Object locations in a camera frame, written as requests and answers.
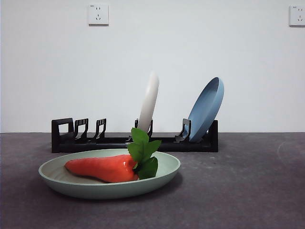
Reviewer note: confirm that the white plate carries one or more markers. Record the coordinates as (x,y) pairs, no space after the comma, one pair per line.
(149,102)

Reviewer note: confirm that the white wall socket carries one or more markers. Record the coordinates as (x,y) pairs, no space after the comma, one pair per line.
(98,14)
(297,15)

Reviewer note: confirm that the orange carrot with green leaves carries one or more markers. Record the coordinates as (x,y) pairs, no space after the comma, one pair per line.
(102,167)

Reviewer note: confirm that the blue plate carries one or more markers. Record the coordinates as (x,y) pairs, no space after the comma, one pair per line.
(205,112)

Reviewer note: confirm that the black plate rack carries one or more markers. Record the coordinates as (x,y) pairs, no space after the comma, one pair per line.
(190,147)

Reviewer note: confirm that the green plate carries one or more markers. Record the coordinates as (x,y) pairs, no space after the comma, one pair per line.
(95,188)

